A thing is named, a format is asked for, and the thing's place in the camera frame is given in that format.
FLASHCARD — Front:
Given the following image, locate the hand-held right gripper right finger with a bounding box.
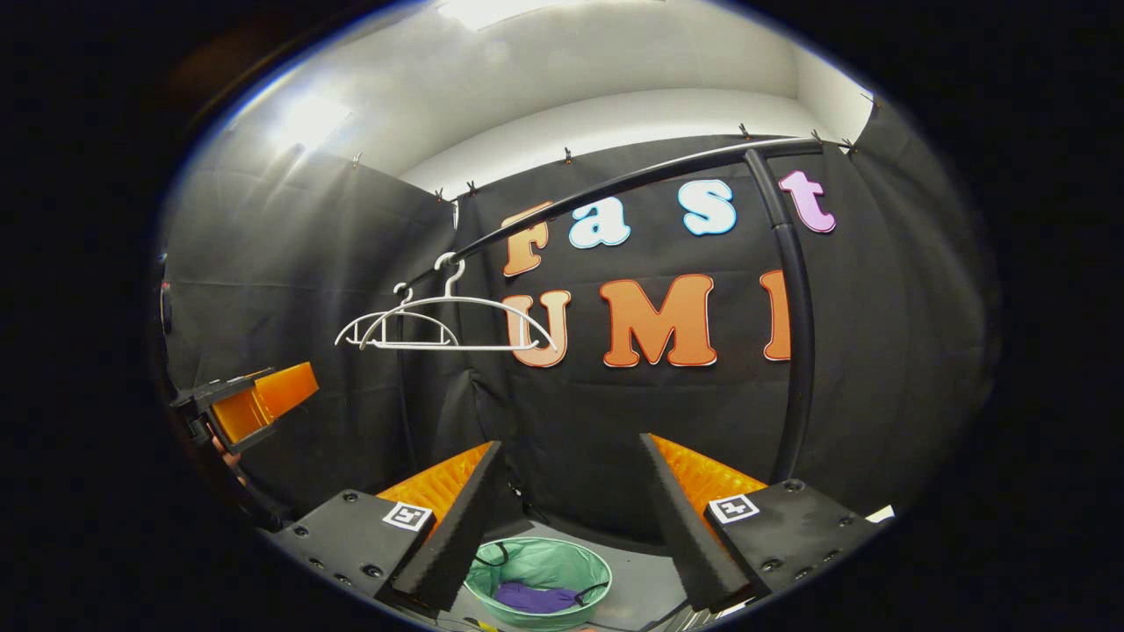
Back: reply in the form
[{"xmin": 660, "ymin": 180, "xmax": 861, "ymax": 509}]
[{"xmin": 638, "ymin": 433, "xmax": 889, "ymax": 615}]

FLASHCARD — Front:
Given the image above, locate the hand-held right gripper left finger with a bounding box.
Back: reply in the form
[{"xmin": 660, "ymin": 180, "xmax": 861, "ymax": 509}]
[{"xmin": 263, "ymin": 441, "xmax": 507, "ymax": 615}]

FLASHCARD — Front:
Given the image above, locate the green mesh laundry hamper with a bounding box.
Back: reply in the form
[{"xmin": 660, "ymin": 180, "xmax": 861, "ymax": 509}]
[{"xmin": 463, "ymin": 537, "xmax": 614, "ymax": 631}]

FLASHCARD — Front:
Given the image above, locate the purple ribbed shirt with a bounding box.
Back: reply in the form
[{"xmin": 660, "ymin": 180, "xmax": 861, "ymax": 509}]
[{"xmin": 494, "ymin": 581, "xmax": 586, "ymax": 615}]

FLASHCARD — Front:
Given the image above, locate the white clothes hanger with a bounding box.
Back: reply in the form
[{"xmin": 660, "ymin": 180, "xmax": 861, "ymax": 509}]
[
  {"xmin": 360, "ymin": 253, "xmax": 559, "ymax": 354},
  {"xmin": 335, "ymin": 283, "xmax": 461, "ymax": 350}
]

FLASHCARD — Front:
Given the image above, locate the black clothes rack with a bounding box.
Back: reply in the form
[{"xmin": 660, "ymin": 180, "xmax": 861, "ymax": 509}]
[{"xmin": 400, "ymin": 136, "xmax": 827, "ymax": 485}]

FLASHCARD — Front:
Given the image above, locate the black backdrop cloth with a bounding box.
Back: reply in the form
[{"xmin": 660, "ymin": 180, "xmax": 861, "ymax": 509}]
[{"xmin": 158, "ymin": 101, "xmax": 1003, "ymax": 564}]

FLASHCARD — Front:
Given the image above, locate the ceiling light panel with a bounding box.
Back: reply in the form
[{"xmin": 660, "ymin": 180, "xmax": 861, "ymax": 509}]
[{"xmin": 263, "ymin": 92, "xmax": 354, "ymax": 152}]

